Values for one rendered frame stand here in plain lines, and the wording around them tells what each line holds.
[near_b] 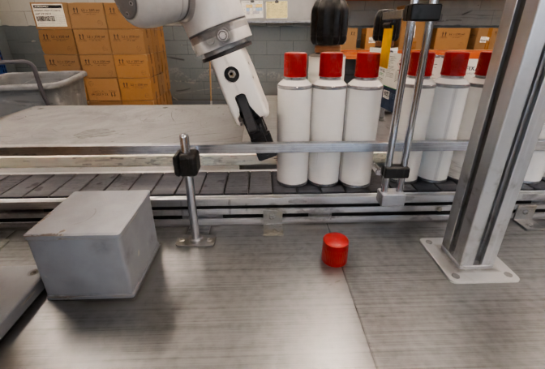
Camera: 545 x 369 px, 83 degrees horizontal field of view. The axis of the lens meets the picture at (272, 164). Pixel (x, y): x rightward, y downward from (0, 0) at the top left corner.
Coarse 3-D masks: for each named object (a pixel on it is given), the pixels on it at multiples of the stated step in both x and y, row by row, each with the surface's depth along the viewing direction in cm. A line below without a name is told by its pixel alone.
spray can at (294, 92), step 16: (288, 64) 44; (304, 64) 44; (288, 80) 44; (304, 80) 45; (288, 96) 44; (304, 96) 44; (288, 112) 45; (304, 112) 46; (288, 128) 46; (304, 128) 47; (288, 160) 48; (304, 160) 49; (288, 176) 49; (304, 176) 50
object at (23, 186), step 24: (0, 192) 49; (24, 192) 49; (48, 192) 49; (72, 192) 49; (168, 192) 49; (216, 192) 49; (240, 192) 49; (264, 192) 49; (288, 192) 49; (312, 192) 49; (336, 192) 49; (360, 192) 49
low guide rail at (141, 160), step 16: (0, 160) 53; (16, 160) 53; (32, 160) 53; (48, 160) 53; (64, 160) 53; (80, 160) 53; (96, 160) 53; (112, 160) 54; (128, 160) 54; (144, 160) 54; (160, 160) 54; (208, 160) 54; (224, 160) 54; (240, 160) 54; (256, 160) 54; (272, 160) 55; (384, 160) 55
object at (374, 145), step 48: (0, 144) 45; (48, 144) 45; (96, 144) 45; (144, 144) 45; (192, 144) 45; (240, 144) 45; (288, 144) 45; (336, 144) 45; (384, 144) 46; (432, 144) 46
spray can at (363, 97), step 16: (368, 64) 43; (352, 80) 45; (368, 80) 44; (352, 96) 45; (368, 96) 44; (352, 112) 46; (368, 112) 45; (352, 128) 46; (368, 128) 46; (352, 160) 48; (368, 160) 48; (352, 176) 49; (368, 176) 50
